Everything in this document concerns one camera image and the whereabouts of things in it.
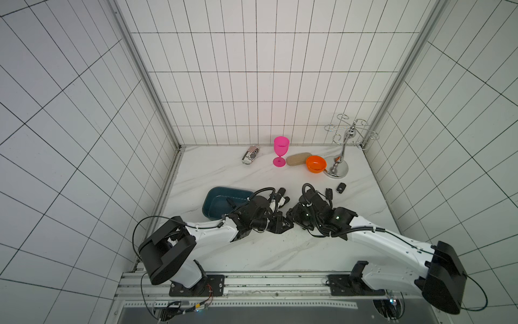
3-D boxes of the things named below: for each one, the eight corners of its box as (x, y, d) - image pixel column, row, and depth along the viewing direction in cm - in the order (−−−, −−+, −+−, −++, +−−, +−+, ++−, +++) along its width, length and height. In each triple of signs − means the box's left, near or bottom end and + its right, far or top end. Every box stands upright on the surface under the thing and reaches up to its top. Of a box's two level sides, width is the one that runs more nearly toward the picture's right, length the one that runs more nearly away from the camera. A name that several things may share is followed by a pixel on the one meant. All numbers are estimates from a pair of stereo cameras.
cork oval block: (291, 169, 112) (292, 165, 109) (285, 161, 116) (286, 157, 112) (312, 161, 116) (314, 157, 112) (306, 154, 119) (308, 149, 116)
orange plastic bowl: (307, 173, 109) (308, 168, 105) (304, 160, 114) (306, 155, 111) (326, 173, 109) (328, 168, 105) (322, 160, 115) (324, 155, 111)
